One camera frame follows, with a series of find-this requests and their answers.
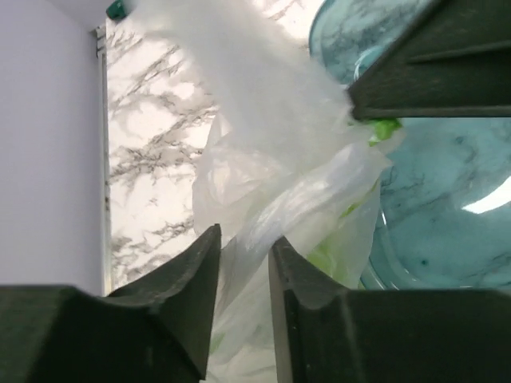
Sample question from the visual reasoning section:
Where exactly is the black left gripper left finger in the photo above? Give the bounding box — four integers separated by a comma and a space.
1, 225, 221, 382

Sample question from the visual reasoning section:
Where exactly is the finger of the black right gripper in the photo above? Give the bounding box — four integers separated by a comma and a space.
349, 0, 510, 120

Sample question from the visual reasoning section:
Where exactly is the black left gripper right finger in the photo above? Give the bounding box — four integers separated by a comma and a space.
268, 238, 510, 383

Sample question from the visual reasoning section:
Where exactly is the clear plastic bag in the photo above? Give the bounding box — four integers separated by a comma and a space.
131, 1, 402, 382

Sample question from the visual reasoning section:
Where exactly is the teal transparent plastic tray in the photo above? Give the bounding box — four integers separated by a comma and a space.
309, 1, 510, 290

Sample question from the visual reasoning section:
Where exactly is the green handled screwdriver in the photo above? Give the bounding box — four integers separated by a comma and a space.
105, 0, 129, 22

